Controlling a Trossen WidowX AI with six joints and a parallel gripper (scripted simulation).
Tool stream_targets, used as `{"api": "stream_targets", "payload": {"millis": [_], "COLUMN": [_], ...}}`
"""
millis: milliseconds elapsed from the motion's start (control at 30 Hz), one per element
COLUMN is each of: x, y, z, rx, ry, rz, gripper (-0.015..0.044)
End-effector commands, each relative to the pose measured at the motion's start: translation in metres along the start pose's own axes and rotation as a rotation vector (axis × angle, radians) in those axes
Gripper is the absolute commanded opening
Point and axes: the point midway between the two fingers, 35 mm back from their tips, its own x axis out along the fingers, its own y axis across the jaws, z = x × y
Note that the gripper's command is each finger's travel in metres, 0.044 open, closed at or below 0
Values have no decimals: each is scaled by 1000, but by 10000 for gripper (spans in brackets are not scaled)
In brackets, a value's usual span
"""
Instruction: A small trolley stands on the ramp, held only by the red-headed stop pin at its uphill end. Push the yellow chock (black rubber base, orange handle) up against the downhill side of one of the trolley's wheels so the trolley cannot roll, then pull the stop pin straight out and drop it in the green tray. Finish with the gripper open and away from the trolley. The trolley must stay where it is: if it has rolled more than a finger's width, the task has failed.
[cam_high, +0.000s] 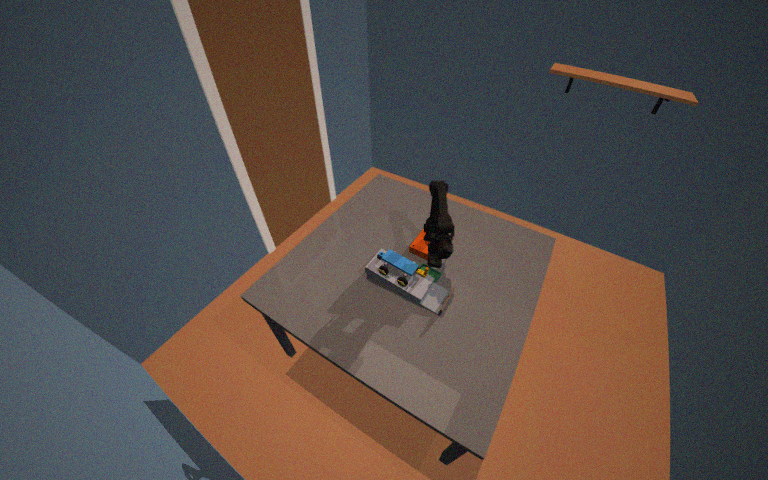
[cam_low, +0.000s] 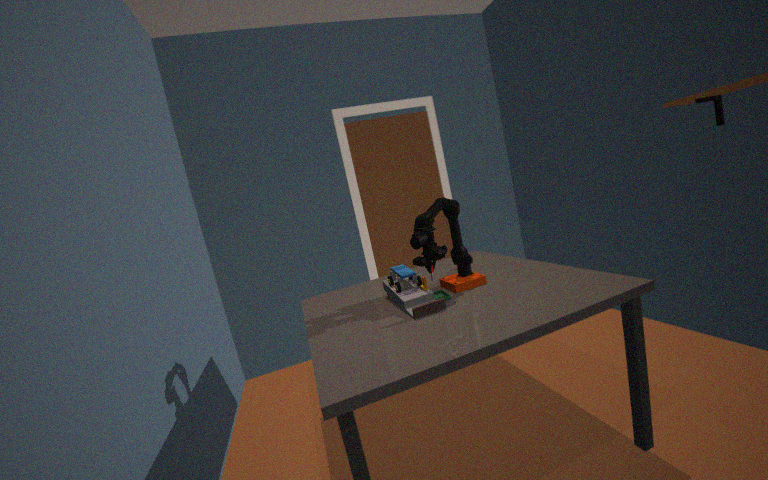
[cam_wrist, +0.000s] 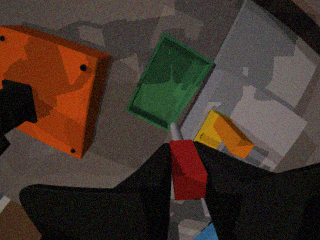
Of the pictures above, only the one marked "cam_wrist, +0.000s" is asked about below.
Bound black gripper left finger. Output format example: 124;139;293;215
19;144;172;240

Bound red-headed pin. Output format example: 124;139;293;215
169;123;208;200

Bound green tray walls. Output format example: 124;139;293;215
125;32;213;132

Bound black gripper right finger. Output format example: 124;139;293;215
193;140;320;240

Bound green tray floor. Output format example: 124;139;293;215
132;37;207;124

